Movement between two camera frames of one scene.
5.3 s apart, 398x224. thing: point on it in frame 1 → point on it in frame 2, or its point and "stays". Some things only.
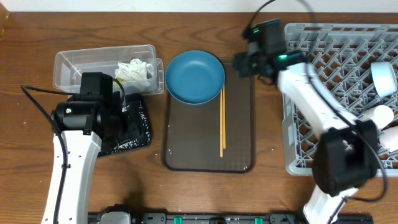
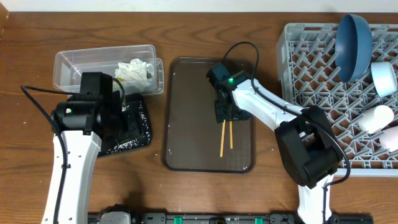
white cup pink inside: [388, 138] stays
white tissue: [134, 70] stays
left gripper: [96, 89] stays
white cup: [381, 115] stays
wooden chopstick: [224, 115] → [231, 135]
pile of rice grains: [132, 144] stays
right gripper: [240, 65] → [221, 115]
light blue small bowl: [384, 78] stays
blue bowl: [194, 77] → [353, 47]
